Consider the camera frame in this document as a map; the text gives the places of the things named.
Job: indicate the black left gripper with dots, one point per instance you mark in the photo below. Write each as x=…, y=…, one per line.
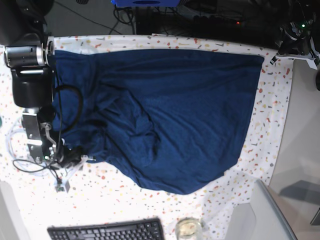
x=296, y=38

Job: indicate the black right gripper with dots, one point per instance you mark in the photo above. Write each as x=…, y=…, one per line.
x=66, y=158

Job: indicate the dark blue t-shirt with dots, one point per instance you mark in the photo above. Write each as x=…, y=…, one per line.
x=171, y=120

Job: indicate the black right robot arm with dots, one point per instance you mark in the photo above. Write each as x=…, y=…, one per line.
x=29, y=53

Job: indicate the terrazzo patterned tablecloth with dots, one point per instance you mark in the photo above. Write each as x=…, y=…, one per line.
x=100, y=194

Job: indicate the black computer keyboard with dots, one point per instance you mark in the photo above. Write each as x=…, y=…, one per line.
x=147, y=229

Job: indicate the clear glass jar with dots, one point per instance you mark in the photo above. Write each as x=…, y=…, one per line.
x=189, y=229

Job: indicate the blue box at top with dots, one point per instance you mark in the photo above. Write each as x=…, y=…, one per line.
x=148, y=3

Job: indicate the grey monitor edge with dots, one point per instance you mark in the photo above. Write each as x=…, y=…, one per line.
x=270, y=223

